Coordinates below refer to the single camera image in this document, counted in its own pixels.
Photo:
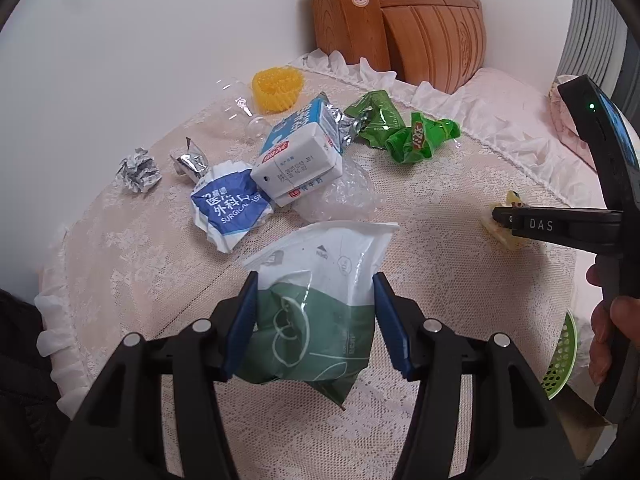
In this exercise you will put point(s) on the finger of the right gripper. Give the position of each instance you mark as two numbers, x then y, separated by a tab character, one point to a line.
598	231

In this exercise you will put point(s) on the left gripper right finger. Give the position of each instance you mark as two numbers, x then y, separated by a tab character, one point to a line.
515	432

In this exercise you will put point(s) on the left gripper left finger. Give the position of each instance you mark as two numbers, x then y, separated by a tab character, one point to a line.
117	432

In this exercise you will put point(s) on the yellow small wrapper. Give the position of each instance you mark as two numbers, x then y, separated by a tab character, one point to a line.
497	230

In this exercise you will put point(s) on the green white plastic bag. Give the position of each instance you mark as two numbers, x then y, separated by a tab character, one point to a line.
315	313

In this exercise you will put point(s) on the printed paper ball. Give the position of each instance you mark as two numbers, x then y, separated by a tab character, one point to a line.
138	173

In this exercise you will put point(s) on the silver red foil wrapper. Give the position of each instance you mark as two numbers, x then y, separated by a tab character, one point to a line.
191	161

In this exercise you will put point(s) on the green plastic trash basket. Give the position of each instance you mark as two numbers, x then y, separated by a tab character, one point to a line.
563	360

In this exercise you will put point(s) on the person right hand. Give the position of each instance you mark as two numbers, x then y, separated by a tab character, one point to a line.
624	314

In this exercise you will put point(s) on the folded pink blanket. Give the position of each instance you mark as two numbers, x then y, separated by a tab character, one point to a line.
560	116

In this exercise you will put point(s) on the pink bed mattress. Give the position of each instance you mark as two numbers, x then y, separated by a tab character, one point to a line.
514	120

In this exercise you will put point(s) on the green candy wrapper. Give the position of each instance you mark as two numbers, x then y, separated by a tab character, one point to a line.
421	139

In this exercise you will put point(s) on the green foil snack bag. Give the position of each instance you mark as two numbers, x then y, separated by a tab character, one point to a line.
373	118

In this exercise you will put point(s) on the clear bubble wrap piece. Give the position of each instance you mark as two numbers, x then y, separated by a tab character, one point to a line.
350	197

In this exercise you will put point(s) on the blue surgical mask wrapper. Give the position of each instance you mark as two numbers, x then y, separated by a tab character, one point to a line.
227	204

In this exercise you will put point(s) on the blue white milk carton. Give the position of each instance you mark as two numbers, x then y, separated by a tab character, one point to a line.
301	154

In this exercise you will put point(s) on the yellow plastic cup liner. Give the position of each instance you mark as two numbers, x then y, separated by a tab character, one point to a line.
277	89

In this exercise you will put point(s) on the clear plastic cup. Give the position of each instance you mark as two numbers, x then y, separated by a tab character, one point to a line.
237	106

